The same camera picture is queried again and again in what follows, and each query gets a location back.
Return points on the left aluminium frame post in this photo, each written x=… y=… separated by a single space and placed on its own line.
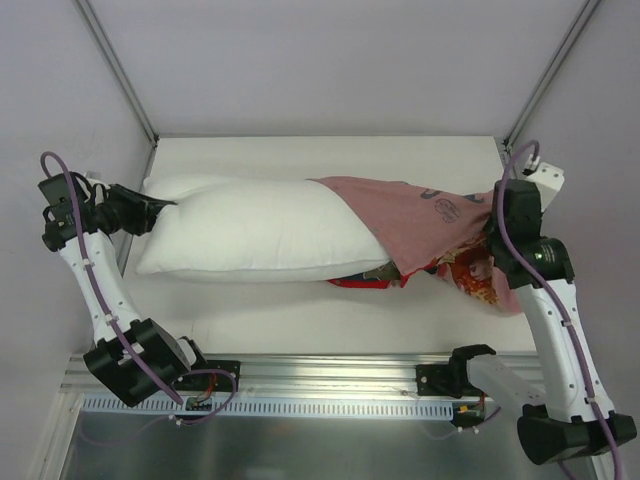
x=106 y=49

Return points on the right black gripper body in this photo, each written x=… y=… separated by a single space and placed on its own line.
x=498 y=220

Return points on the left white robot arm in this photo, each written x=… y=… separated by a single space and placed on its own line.
x=132 y=356

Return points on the aluminium mounting rail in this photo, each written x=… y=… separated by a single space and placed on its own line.
x=376 y=377

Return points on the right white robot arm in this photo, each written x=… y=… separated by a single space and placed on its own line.
x=573 y=416

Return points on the pink red patterned pillowcase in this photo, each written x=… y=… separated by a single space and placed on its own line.
x=426 y=230

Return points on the aluminium frame post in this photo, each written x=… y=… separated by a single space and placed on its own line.
x=106 y=49
x=570 y=39

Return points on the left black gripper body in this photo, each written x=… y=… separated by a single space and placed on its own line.
x=141 y=209

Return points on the white pillow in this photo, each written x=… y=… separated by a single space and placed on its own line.
x=223 y=229

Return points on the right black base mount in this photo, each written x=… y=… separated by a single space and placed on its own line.
x=443 y=380

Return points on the white slotted cable duct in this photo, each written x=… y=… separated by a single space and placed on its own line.
x=280 y=407

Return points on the right aluminium frame post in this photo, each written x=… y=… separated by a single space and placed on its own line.
x=570 y=39

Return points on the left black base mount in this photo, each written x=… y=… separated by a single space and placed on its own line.
x=210 y=375

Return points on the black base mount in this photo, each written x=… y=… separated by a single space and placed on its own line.
x=443 y=380
x=210 y=375

